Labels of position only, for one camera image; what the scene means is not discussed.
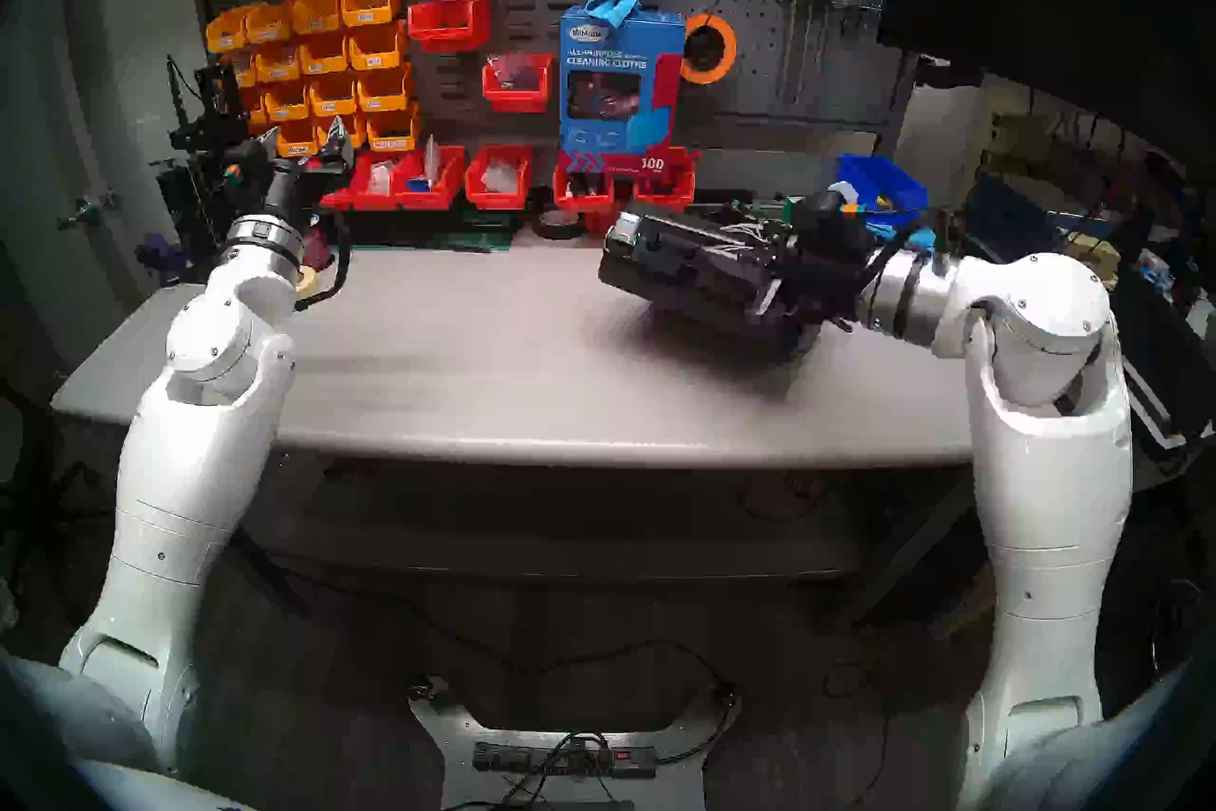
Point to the green cutting mat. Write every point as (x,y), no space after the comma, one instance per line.
(480,234)

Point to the beige masking tape roll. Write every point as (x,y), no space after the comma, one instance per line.
(306,279)

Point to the orange bin labelled M3X8 BAD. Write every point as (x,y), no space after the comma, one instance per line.
(269,23)

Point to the clear plastic bag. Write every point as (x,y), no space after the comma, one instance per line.
(380,174)
(513,68)

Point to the blue bench vise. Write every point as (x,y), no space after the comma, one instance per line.
(160,258)

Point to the orange bin labelled M3-8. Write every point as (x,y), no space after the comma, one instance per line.
(332,95)

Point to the green circuit board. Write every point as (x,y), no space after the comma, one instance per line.
(760,207)

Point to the black plastic tool box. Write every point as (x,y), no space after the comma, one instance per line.
(703,272)

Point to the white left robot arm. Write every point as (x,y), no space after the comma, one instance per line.
(190,457)

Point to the black open case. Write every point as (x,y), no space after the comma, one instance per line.
(1159,362)

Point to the orange bin labelled M3-4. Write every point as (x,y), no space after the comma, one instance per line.
(377,46)

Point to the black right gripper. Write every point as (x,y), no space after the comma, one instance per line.
(826,248)

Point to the blue storage crate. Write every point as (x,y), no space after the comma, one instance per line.
(1007,215)

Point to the red bin holding bag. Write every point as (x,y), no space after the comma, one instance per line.
(518,96)

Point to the black soldering iron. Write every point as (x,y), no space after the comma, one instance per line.
(176,92)

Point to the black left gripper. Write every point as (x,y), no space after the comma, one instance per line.
(283,190)

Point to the black power strip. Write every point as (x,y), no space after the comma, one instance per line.
(532,759)

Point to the blue microfiber cloth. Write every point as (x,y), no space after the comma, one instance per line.
(613,1)

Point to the blue cleaning cloths carton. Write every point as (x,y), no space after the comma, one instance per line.
(617,87)

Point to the orange parts bin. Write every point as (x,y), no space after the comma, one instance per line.
(252,108)
(285,101)
(242,70)

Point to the orange bin labelled M4X4X6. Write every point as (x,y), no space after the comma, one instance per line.
(276,63)

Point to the red plastic bin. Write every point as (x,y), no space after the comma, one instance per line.
(449,30)
(665,193)
(337,199)
(372,201)

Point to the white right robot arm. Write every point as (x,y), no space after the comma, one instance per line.
(1045,486)

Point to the black soldering stand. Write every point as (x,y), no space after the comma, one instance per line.
(214,134)

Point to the orange tape roll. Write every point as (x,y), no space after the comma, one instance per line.
(730,49)

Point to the black tape roll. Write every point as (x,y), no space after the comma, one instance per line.
(537,225)

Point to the red bin holding screw bags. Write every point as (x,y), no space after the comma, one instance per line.
(494,201)

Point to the small cardboard box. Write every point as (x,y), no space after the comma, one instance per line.
(1092,253)

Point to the orange bin labelled M4-0.7X8 HEX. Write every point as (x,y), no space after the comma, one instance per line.
(392,127)

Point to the red bin holding black parts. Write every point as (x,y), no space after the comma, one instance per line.
(582,199)

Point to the clear screw bags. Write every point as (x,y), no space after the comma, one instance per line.
(499,172)

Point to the orange bin labelled M2.5-6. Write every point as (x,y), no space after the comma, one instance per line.
(296,139)

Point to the orange bin labelled M3X5X4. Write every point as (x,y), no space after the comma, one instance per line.
(225,32)

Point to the blue plastic bin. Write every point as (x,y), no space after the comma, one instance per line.
(893,182)

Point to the orange bin labelled M3-6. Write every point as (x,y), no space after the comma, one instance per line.
(385,87)

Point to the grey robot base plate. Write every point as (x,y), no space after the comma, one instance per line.
(442,738)

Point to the orange bin labelled M3X6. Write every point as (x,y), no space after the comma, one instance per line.
(370,3)

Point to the orange bin labelled M4-6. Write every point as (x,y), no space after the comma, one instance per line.
(323,54)

